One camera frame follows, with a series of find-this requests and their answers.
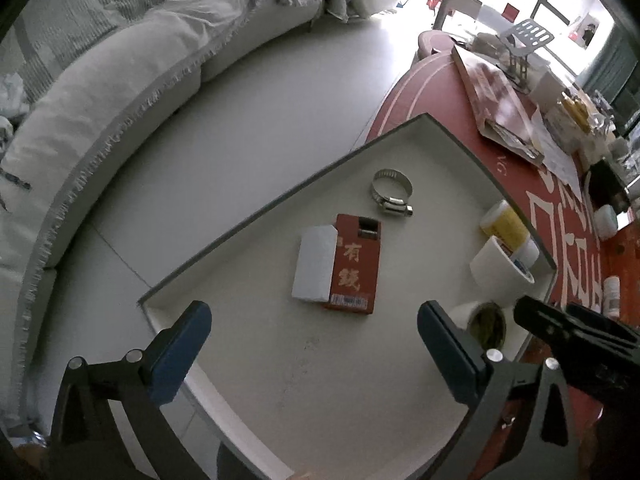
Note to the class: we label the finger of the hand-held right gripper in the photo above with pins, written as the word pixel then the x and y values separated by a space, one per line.
pixel 600 321
pixel 542 320

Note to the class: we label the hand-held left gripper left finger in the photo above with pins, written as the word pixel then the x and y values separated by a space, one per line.
pixel 180 350

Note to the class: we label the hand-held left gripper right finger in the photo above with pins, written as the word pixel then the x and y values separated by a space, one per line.
pixel 445 350

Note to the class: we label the white pill bottle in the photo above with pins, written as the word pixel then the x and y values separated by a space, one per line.
pixel 611 292

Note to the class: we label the cream masking tape roll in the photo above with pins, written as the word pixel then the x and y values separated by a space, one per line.
pixel 462 312

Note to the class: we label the white rectangular block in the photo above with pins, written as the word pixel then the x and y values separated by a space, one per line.
pixel 492 270
pixel 312 270

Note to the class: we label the yellow bottle with white cap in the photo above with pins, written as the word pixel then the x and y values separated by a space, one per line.
pixel 510 225

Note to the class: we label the shallow white tray box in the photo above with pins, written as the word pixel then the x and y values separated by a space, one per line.
pixel 300 360

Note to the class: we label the red cigarette box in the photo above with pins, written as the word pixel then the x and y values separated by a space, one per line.
pixel 350 270

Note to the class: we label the white jar with teal top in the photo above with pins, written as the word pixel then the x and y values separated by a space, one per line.
pixel 605 220

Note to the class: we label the black open box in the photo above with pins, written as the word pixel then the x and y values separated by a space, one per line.
pixel 607 185

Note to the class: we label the white paper sheets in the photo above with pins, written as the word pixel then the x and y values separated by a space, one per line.
pixel 557 155

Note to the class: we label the round container with yellow item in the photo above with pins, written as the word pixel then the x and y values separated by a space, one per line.
pixel 570 120

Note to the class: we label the round red printed mat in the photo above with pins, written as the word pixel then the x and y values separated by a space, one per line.
pixel 440 90

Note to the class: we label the white covered sofa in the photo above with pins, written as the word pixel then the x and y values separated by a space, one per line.
pixel 100 110

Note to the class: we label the grey perforated metal stand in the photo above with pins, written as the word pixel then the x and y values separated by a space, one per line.
pixel 530 35

